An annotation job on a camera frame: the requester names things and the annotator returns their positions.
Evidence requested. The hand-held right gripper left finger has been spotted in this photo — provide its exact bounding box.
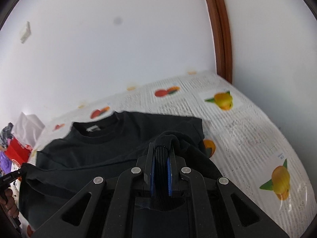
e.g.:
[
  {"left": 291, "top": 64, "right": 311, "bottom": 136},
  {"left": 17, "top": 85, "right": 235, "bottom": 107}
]
[{"left": 32, "top": 142, "right": 156, "bottom": 238}]

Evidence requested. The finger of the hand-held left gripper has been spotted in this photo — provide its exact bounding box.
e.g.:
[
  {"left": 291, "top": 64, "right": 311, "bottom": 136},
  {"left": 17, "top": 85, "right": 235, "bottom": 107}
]
[{"left": 13, "top": 163, "right": 28, "bottom": 179}]

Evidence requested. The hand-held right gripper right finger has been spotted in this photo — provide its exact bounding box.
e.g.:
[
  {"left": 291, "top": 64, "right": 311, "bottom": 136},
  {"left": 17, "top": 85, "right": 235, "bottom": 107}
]
[{"left": 167, "top": 151, "right": 290, "bottom": 238}]

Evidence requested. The black sweatshirt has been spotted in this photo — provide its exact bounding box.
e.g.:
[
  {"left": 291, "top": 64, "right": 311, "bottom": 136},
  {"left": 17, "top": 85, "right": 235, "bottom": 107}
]
[{"left": 18, "top": 111, "right": 224, "bottom": 238}]

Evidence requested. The red paper bag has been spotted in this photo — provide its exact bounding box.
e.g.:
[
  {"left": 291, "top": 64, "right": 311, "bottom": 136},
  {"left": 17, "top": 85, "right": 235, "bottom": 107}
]
[{"left": 5, "top": 139, "right": 34, "bottom": 165}]

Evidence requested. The plaid cloth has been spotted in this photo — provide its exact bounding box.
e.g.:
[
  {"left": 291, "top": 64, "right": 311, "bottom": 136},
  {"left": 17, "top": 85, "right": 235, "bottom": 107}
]
[{"left": 0, "top": 123, "right": 14, "bottom": 147}]

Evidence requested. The white plastic bag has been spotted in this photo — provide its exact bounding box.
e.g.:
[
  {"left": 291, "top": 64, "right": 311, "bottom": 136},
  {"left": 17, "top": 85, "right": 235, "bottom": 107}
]
[{"left": 12, "top": 112, "right": 46, "bottom": 149}]

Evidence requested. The fruit print tablecloth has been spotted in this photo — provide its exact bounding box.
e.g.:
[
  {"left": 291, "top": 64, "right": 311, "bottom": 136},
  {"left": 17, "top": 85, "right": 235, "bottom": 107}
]
[{"left": 18, "top": 71, "right": 313, "bottom": 238}]

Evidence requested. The white wall switch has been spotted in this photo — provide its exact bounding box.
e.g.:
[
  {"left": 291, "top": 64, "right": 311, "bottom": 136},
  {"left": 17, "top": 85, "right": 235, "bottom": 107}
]
[{"left": 20, "top": 21, "right": 31, "bottom": 44}]

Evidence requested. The brown wooden door frame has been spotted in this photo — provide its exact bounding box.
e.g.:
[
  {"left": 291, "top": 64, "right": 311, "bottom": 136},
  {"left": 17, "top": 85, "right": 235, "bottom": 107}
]
[{"left": 198, "top": 0, "right": 233, "bottom": 84}]

